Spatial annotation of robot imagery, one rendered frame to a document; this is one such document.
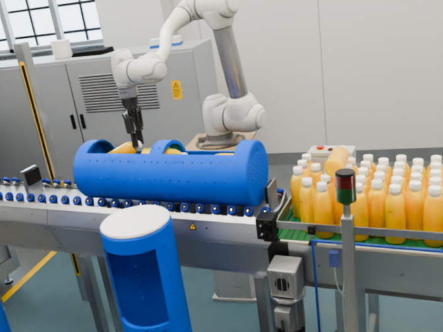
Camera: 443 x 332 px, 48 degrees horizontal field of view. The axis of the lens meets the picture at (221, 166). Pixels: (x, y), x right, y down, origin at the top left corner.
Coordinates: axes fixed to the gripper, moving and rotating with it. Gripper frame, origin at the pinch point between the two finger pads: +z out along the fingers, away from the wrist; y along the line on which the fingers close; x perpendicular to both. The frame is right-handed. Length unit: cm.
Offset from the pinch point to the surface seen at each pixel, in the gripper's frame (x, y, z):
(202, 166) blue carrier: 40.7, 16.9, 6.6
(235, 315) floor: 22, -34, 123
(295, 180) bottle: 77, 7, 16
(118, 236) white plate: 22, 56, 20
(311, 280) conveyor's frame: 86, 28, 49
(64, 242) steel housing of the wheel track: -47, 14, 52
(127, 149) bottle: -4.4, 3.2, 4.5
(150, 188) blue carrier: 14.7, 18.5, 17.0
